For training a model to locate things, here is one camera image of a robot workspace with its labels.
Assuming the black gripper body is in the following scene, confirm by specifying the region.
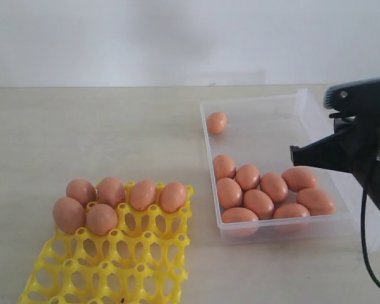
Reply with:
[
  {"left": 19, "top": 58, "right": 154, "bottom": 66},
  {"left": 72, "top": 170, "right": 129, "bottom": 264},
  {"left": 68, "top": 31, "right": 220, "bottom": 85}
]
[{"left": 329, "top": 109, "right": 380, "bottom": 210}]

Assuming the brown egg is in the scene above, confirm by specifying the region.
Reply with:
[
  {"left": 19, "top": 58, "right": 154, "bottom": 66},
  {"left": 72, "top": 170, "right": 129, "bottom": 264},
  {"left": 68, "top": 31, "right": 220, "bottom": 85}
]
[
  {"left": 272, "top": 203, "right": 310, "bottom": 233},
  {"left": 217, "top": 177, "right": 243, "bottom": 209},
  {"left": 296, "top": 187, "right": 336, "bottom": 216},
  {"left": 53, "top": 197, "right": 86, "bottom": 234},
  {"left": 97, "top": 177, "right": 126, "bottom": 209},
  {"left": 129, "top": 179, "right": 156, "bottom": 212},
  {"left": 86, "top": 204, "right": 118, "bottom": 236},
  {"left": 159, "top": 182, "right": 187, "bottom": 213},
  {"left": 281, "top": 167, "right": 318, "bottom": 193},
  {"left": 222, "top": 207, "right": 259, "bottom": 238},
  {"left": 260, "top": 172, "right": 288, "bottom": 204},
  {"left": 65, "top": 179, "right": 97, "bottom": 207},
  {"left": 243, "top": 189, "right": 274, "bottom": 220},
  {"left": 206, "top": 111, "right": 227, "bottom": 135},
  {"left": 235, "top": 164, "right": 260, "bottom": 191}
]

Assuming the brown egg edge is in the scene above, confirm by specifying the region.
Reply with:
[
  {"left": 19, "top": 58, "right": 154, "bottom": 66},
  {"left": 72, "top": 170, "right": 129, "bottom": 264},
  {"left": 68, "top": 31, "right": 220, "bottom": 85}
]
[{"left": 213, "top": 155, "right": 236, "bottom": 180}]

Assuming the yellow plastic egg tray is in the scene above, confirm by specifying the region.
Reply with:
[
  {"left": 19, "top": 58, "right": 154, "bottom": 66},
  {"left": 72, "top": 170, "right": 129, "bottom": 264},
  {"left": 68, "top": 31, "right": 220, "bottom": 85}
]
[{"left": 18, "top": 180, "right": 196, "bottom": 304}]

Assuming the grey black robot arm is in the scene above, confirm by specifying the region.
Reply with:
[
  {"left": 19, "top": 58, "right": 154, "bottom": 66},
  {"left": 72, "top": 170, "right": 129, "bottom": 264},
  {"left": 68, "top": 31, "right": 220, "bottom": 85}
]
[{"left": 290, "top": 112, "right": 380, "bottom": 211}]

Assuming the clear plastic container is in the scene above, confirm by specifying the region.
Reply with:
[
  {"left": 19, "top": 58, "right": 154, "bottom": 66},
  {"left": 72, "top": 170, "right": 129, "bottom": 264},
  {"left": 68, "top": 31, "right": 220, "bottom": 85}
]
[{"left": 200, "top": 89, "right": 380, "bottom": 252}]

